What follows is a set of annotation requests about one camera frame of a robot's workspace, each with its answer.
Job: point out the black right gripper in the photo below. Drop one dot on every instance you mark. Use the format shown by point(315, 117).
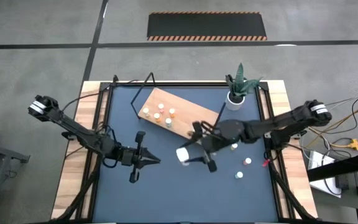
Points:
point(219, 137)

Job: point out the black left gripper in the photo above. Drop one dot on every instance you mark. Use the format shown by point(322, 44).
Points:
point(130, 157)

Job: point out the pale yellow pill bottle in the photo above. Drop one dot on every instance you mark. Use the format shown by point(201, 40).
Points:
point(234, 146)
point(145, 110)

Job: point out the red pill bottle white cap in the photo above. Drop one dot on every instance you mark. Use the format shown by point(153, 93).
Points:
point(247, 161)

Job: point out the pink pill bottle white cap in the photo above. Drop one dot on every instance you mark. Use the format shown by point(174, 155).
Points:
point(160, 106)

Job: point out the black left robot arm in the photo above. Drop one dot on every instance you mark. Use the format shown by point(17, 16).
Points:
point(73, 126)

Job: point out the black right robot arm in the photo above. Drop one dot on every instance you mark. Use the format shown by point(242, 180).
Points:
point(278, 119)

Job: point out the snake plant white pot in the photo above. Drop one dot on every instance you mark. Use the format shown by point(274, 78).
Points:
point(239, 87)

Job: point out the white box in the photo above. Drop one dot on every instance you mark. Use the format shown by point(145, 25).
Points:
point(319, 160)

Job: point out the black hazard striped floor mat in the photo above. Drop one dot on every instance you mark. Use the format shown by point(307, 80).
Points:
point(207, 26)

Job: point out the black desk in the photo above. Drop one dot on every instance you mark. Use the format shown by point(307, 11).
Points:
point(340, 166)

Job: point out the yellow power splitter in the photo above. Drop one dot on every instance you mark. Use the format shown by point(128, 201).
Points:
point(354, 144)

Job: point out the wooden shelf black metal frame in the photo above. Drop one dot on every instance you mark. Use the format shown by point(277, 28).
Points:
point(182, 112)

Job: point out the black aluminium table frame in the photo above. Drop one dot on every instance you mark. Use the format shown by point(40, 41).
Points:
point(197, 84)

